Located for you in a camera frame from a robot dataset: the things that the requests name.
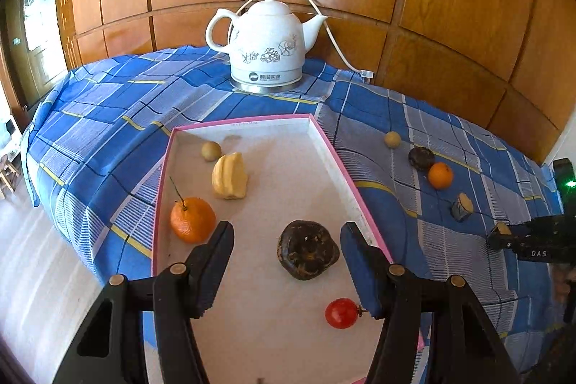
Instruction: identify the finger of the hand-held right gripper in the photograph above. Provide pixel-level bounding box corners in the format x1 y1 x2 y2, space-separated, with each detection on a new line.
486 217 568 250

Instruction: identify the wooden framed glass door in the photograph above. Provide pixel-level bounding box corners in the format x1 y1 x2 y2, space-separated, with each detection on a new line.
0 0 73 115

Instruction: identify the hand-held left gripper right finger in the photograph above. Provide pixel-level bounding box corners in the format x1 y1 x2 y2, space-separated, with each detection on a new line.
339 221 520 384

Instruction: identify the short stemmed tangerine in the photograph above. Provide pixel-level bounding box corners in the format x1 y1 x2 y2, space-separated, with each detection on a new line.
427 162 454 190

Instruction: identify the person's right hand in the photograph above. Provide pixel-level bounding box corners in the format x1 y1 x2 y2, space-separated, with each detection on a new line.
552 267 576 304

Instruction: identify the small dark brown wrinkled fruit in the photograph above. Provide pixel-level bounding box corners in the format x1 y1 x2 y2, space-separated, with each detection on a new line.
408 147 436 171

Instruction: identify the blue plaid tablecloth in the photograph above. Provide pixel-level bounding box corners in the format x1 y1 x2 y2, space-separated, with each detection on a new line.
20 46 568 384

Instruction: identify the wooden stool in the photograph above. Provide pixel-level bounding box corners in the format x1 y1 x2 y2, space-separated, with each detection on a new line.
0 154 22 200

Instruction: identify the red cherry tomato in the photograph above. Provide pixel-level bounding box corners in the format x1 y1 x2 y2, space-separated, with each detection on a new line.
325 298 366 329

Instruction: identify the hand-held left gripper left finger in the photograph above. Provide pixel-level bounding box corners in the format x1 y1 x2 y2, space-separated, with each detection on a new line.
51 221 235 384

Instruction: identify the long stemmed tangerine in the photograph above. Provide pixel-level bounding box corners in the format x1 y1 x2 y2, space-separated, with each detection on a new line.
170 176 217 244

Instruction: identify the white kettle power cable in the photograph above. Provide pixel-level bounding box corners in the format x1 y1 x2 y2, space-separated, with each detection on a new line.
236 0 375 80

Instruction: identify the pink shallow box tray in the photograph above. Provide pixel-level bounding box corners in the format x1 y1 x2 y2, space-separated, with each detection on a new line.
150 114 426 384

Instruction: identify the white ceramic electric kettle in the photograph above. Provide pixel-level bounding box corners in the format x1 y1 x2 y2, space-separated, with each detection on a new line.
206 0 328 93

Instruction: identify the dark chocolate donut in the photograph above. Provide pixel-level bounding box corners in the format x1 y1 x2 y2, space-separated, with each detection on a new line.
276 220 340 281

